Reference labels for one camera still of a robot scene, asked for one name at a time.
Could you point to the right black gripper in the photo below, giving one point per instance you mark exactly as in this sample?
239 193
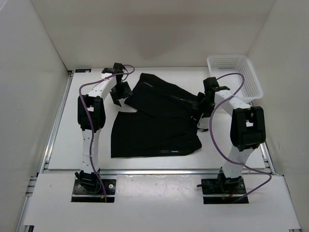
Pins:
197 105

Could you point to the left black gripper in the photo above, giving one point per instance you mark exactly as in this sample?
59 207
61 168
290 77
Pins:
127 93

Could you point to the black shorts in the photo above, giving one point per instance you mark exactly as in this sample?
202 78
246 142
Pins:
165 122

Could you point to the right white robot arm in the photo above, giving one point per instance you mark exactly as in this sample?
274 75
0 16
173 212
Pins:
247 130

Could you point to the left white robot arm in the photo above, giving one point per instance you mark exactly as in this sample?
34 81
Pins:
91 115

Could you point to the white plastic mesh basket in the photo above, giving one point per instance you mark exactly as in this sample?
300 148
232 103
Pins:
236 71

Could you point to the aluminium right rail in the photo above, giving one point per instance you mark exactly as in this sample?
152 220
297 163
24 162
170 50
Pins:
256 116

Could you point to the aluminium rail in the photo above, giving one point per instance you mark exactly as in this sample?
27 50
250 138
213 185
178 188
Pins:
155 171
44 157
256 116

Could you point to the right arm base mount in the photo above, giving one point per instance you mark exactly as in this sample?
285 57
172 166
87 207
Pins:
222 190

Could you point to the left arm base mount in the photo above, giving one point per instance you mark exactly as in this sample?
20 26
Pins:
88 189

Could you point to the aluminium front rail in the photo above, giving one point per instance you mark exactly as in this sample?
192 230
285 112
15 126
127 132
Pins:
155 171

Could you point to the aluminium left rail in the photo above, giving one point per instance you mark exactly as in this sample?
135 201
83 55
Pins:
44 157

